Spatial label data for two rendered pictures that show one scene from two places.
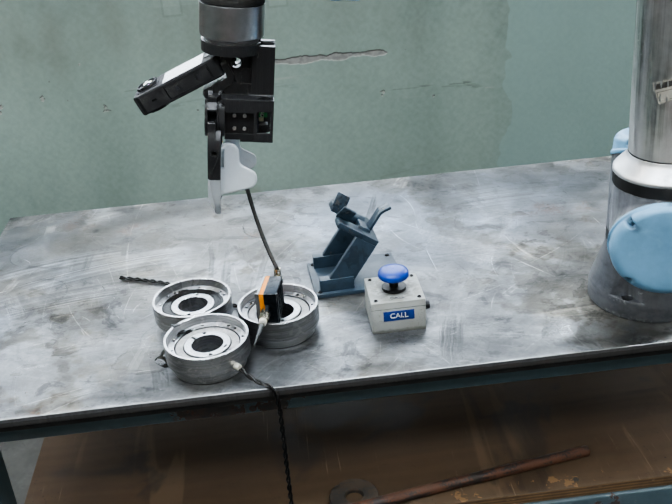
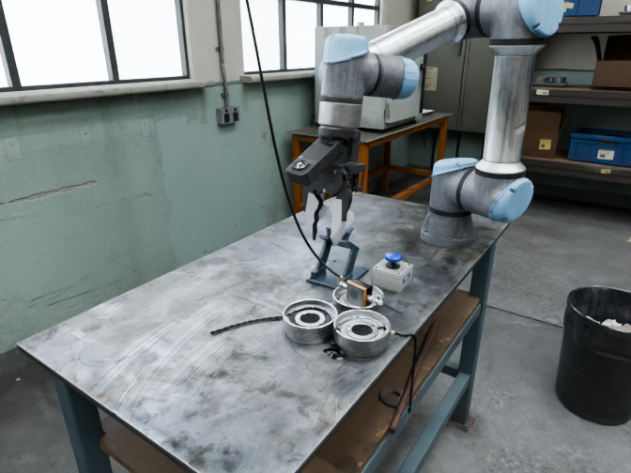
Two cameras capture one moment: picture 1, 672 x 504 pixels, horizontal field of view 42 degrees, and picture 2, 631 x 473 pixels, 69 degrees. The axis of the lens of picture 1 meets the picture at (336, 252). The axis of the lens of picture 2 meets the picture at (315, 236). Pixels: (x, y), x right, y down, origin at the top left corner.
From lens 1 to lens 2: 0.95 m
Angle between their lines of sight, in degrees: 46
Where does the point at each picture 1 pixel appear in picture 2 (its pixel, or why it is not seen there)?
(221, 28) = (354, 118)
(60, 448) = not seen: outside the picture
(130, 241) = (167, 313)
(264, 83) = (355, 154)
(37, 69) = not seen: outside the picture
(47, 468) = not seen: outside the picture
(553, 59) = (186, 173)
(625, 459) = (448, 320)
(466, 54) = (143, 176)
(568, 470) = (439, 334)
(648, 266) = (513, 209)
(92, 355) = (290, 377)
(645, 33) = (510, 105)
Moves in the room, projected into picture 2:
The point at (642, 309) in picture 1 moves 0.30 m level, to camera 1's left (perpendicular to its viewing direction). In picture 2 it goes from (467, 241) to (415, 282)
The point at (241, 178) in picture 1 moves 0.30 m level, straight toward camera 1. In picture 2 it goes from (349, 218) to (519, 252)
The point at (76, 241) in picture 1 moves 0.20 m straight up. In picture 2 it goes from (122, 330) to (103, 236)
